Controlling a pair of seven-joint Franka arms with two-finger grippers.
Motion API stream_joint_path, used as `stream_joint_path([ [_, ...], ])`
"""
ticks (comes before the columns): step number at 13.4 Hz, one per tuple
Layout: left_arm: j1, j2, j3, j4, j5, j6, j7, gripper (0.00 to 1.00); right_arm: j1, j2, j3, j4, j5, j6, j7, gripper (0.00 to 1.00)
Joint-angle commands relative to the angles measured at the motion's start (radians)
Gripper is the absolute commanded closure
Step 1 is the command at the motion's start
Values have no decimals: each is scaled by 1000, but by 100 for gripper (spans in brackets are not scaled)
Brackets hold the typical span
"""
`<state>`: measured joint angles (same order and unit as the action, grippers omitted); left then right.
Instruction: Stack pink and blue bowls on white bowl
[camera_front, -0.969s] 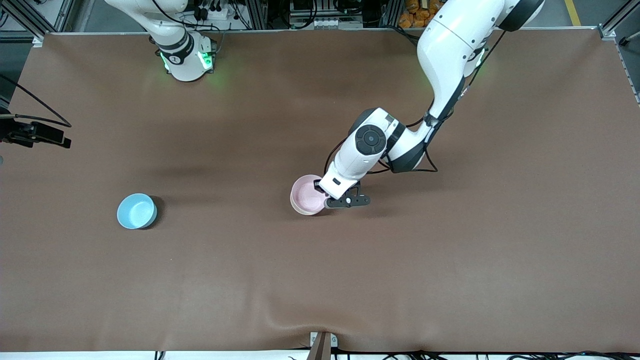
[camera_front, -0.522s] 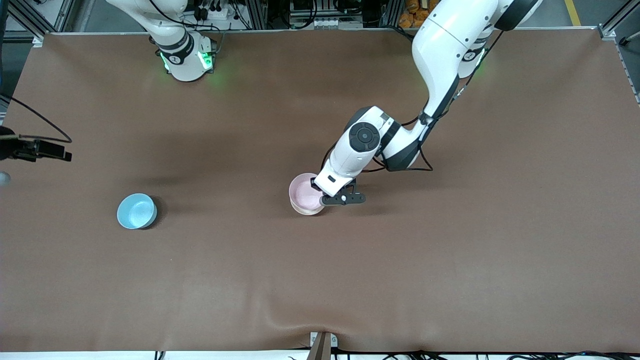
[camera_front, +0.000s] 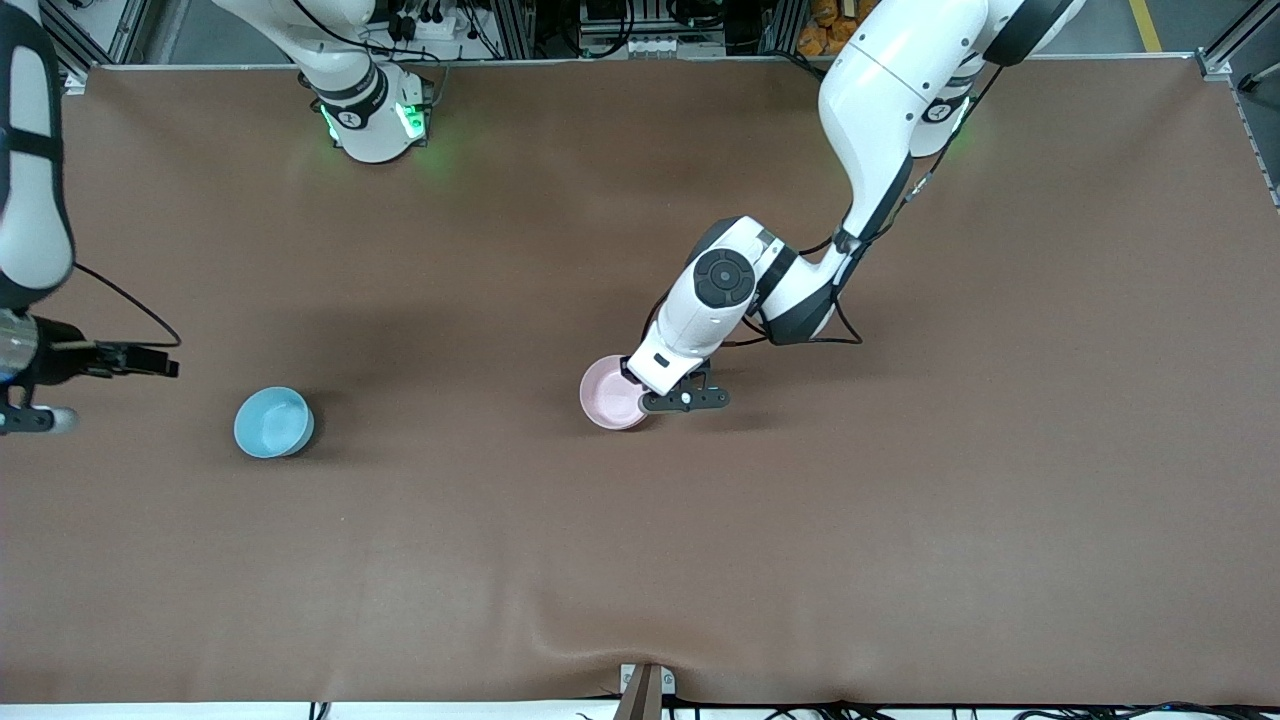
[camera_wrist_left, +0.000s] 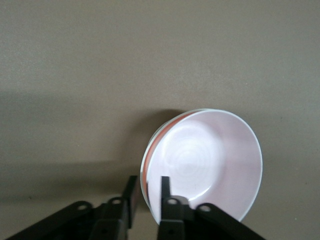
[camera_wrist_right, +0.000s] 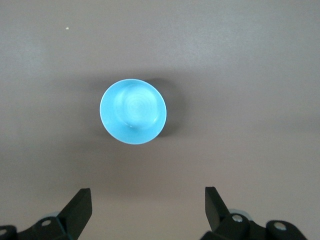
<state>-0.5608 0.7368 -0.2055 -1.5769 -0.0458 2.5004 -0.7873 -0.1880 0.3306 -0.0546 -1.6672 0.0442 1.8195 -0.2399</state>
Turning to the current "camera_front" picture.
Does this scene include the pink bowl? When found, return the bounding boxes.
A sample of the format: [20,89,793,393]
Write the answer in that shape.
[579,354,653,432]

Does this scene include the blue bowl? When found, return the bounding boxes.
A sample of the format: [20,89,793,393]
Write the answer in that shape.
[233,386,316,460]

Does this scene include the brown table cloth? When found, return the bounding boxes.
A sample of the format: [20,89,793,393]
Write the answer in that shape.
[0,55,1280,706]

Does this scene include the white socket bar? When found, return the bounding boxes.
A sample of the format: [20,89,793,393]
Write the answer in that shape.
[580,30,727,59]

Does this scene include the pile of orange items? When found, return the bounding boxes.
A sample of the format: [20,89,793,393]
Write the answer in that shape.
[797,0,881,57]

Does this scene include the white power strip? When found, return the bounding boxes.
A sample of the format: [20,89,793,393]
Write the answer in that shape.
[395,0,473,41]

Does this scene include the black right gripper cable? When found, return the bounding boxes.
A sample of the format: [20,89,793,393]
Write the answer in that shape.
[72,262,184,351]

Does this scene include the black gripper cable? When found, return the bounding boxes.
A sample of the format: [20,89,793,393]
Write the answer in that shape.
[72,262,184,351]
[740,60,1006,347]

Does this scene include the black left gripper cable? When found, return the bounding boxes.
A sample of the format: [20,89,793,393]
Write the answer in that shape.
[740,60,1006,347]

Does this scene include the grey metal bracket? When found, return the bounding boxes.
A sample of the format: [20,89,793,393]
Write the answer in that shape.
[619,663,677,697]

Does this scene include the aluminium frame post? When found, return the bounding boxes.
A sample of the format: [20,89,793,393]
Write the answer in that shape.
[493,0,537,59]
[40,0,151,86]
[1195,0,1280,211]
[762,0,806,56]

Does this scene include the brown camera pole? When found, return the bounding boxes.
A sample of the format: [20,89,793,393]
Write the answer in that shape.
[612,665,663,720]

